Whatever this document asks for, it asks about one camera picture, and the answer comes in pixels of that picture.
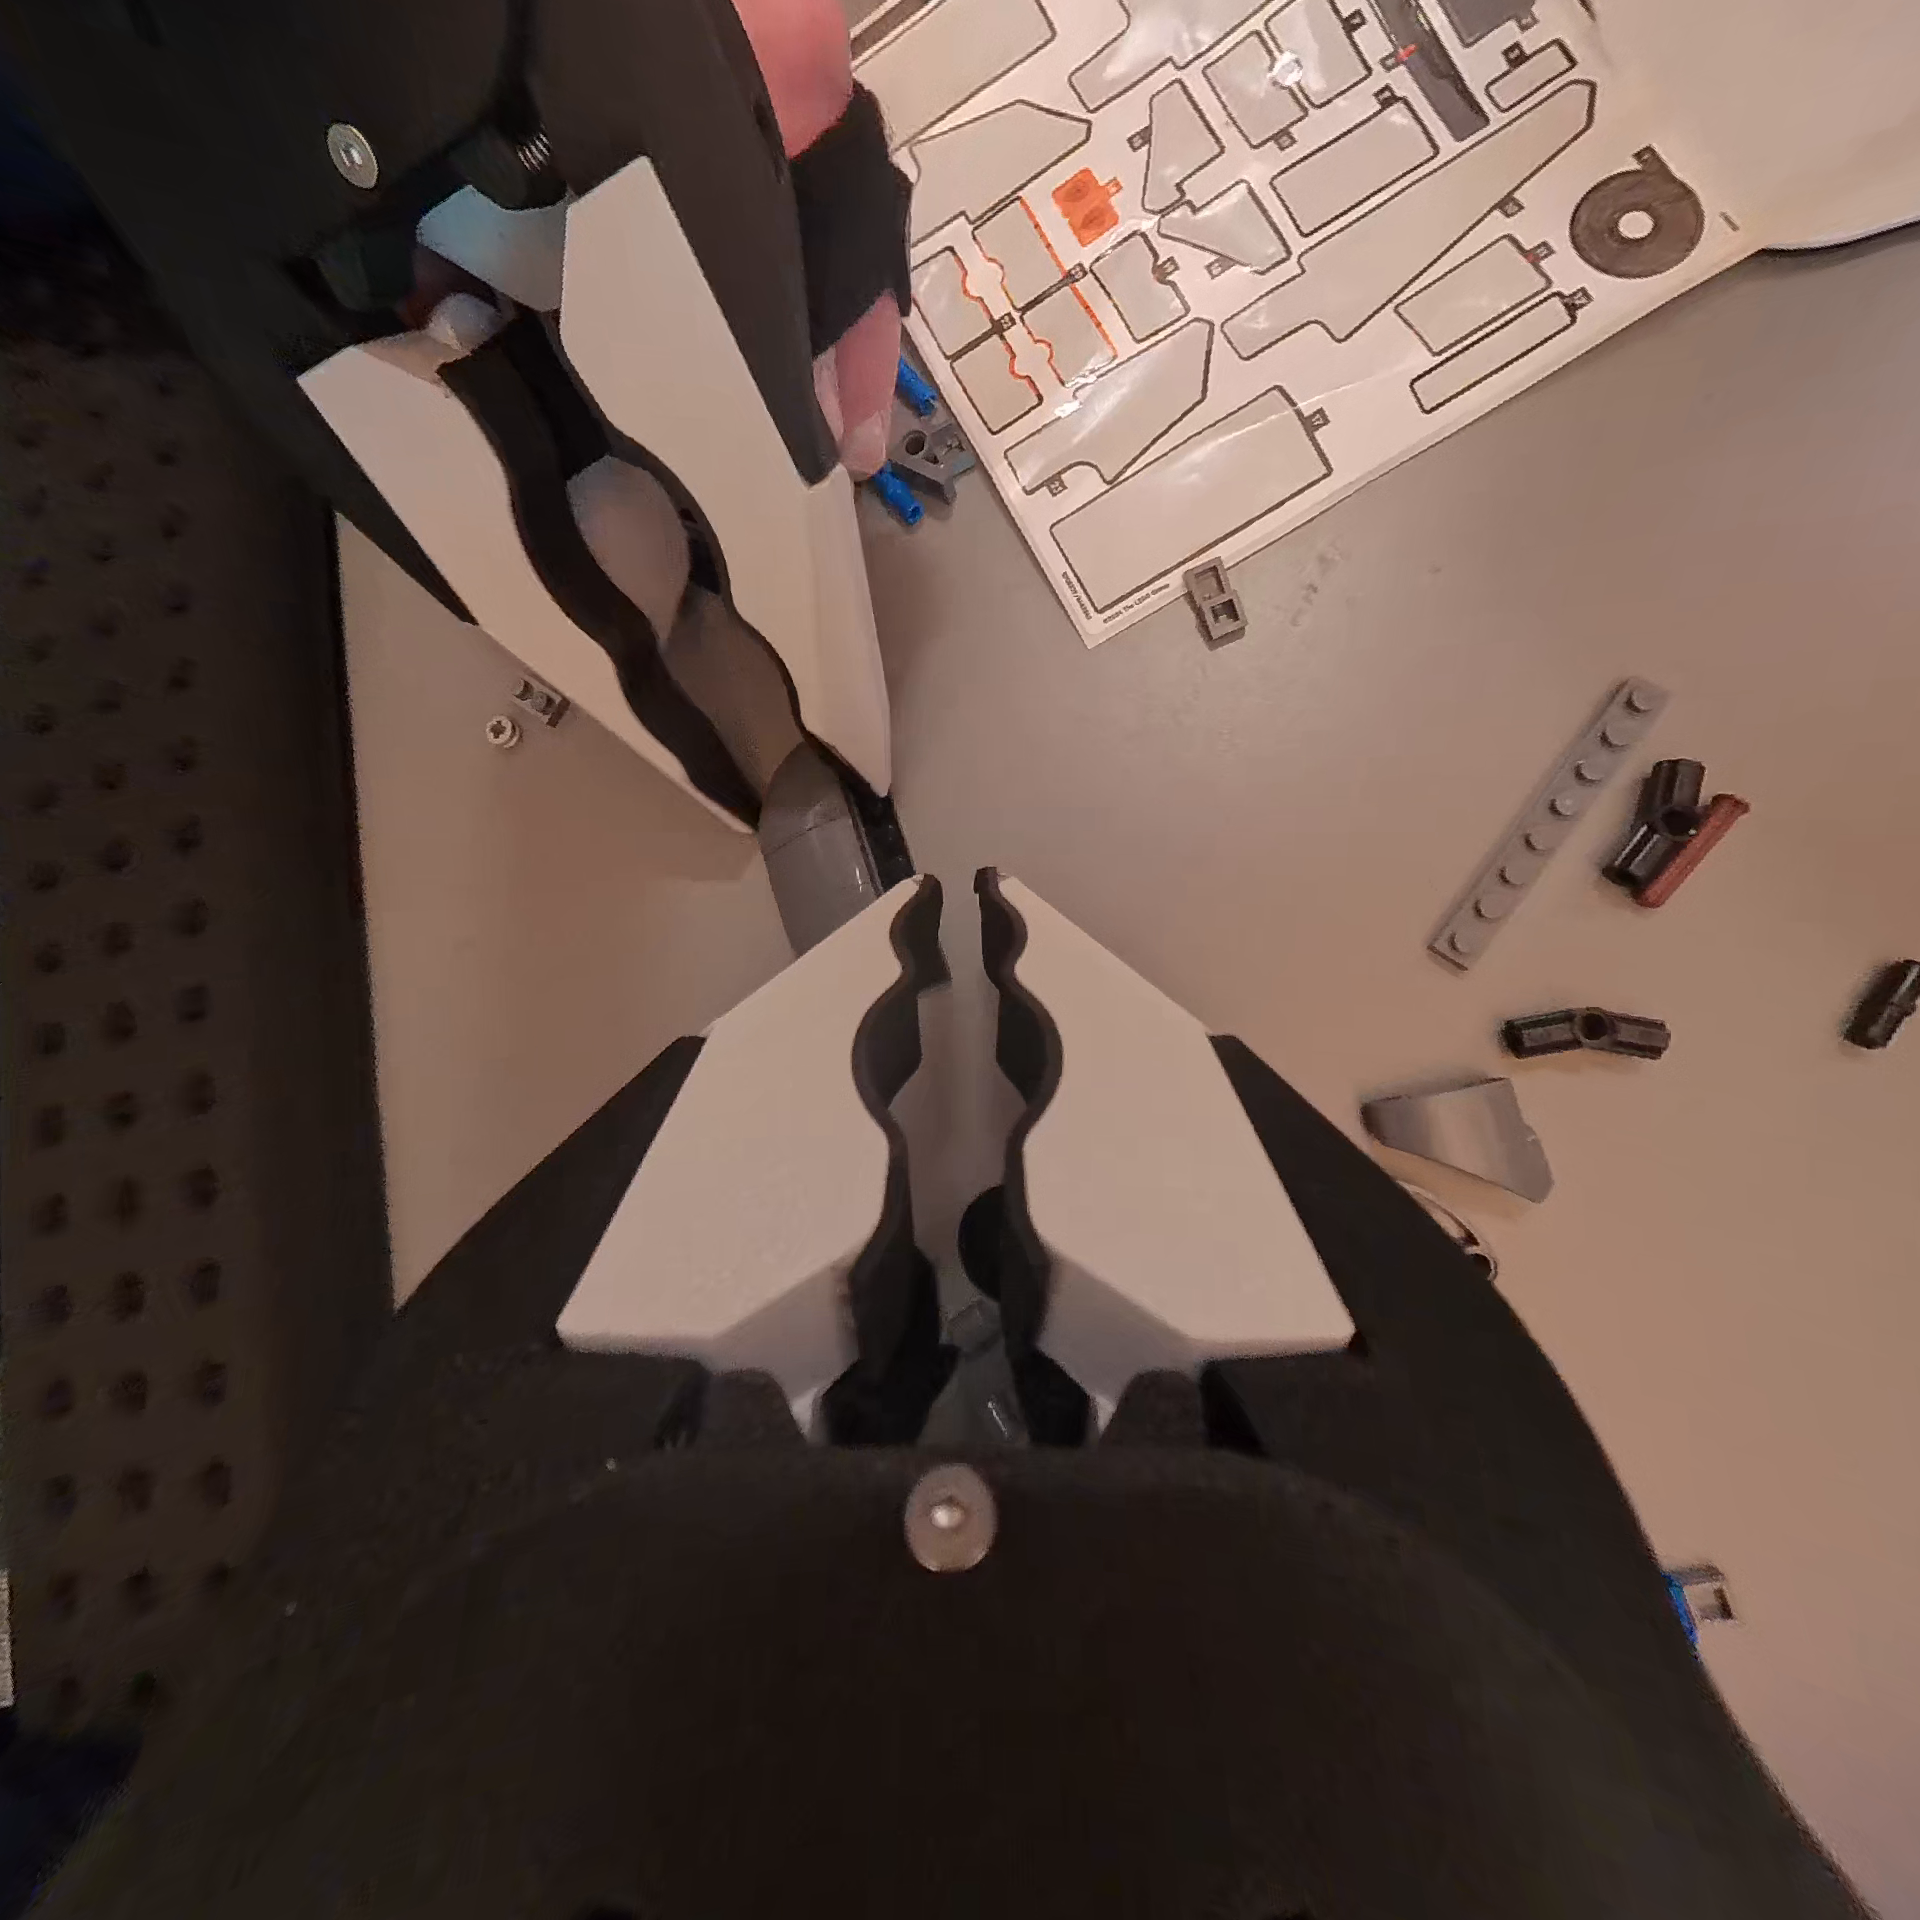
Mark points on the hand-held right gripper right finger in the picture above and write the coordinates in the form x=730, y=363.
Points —
x=1171, y=1201

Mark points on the small grey two-stud plate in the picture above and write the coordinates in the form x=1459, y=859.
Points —
x=540, y=701

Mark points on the person's left hand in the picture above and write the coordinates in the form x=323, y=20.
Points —
x=862, y=389

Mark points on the black lego pin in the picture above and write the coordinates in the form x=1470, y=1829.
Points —
x=1886, y=1001

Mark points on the grey curved lego slope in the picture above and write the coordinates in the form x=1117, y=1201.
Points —
x=1463, y=1132

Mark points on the long light grey lego plate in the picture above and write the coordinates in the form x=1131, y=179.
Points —
x=1546, y=825

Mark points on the small grey lego bracket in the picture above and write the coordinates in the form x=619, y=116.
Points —
x=1214, y=598

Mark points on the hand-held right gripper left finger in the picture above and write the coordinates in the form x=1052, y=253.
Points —
x=735, y=1201

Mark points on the grey lego connector piece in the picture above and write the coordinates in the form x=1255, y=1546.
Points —
x=983, y=1381

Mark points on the black plate lego assembly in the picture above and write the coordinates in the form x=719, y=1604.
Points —
x=819, y=868

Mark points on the lego sticker sheet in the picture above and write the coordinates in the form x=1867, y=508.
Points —
x=1201, y=510

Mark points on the black connector with brown axle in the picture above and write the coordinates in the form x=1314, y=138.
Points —
x=1666, y=825

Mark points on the black perforated pad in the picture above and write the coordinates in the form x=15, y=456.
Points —
x=150, y=1049

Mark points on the black angled lego connector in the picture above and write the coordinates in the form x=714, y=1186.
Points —
x=1583, y=1030

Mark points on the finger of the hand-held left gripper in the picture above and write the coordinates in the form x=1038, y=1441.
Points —
x=706, y=376
x=452, y=493

